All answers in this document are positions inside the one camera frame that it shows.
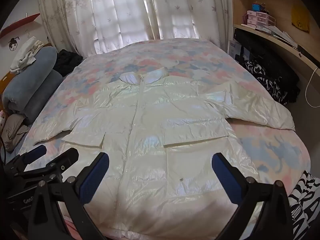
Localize long black bag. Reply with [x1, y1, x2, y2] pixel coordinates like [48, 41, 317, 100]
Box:
[234, 29, 300, 103]

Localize cartoon face wall sticker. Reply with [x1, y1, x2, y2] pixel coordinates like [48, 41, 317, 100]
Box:
[8, 36, 20, 52]

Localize white cable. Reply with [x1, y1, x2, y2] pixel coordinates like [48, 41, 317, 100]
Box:
[305, 68, 320, 108]

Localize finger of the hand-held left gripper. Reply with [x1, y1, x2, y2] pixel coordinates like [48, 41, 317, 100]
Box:
[24, 147, 79, 182]
[5, 144, 47, 173]

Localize yellow cloth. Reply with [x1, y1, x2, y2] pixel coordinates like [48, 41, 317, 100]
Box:
[291, 4, 310, 33]

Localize pastel floral bedspread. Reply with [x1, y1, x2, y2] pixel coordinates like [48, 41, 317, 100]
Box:
[19, 38, 312, 240]

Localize white shiny puffer jacket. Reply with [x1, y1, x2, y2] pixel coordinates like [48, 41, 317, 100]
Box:
[34, 67, 295, 238]

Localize red wall shelf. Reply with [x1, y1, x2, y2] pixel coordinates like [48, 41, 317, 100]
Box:
[0, 13, 40, 38]

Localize white cardboard box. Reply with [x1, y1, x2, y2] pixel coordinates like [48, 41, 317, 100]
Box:
[228, 40, 250, 60]

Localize black white patterned garment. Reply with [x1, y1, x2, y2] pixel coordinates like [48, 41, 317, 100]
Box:
[244, 60, 289, 105]

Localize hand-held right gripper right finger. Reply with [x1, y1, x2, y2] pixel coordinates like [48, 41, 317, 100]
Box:
[211, 152, 294, 240]

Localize black fuzzy garment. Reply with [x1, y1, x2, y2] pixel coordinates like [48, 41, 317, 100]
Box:
[53, 49, 83, 77]

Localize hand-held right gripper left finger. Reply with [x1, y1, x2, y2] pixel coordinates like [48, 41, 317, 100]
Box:
[27, 152, 110, 240]

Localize white folded clothes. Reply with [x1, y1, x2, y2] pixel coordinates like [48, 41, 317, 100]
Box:
[10, 36, 44, 74]

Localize pink mini drawer organizer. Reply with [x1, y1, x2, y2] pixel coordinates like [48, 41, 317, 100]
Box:
[246, 10, 275, 28]

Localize white leaf-print curtain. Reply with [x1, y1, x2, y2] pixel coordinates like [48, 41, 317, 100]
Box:
[37, 0, 160, 58]
[147, 0, 233, 50]

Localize stack of papers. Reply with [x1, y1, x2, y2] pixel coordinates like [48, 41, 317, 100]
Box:
[255, 25, 298, 48]

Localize blue small box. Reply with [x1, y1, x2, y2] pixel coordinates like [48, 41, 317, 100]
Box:
[251, 3, 269, 13]

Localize grey folded blanket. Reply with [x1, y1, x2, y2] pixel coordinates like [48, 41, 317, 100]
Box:
[2, 45, 63, 125]

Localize black white zebra cloth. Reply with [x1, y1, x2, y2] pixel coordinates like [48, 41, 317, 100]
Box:
[287, 171, 320, 240]

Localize beige crumpled cloth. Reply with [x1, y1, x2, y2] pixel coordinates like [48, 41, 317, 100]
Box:
[0, 114, 30, 153]

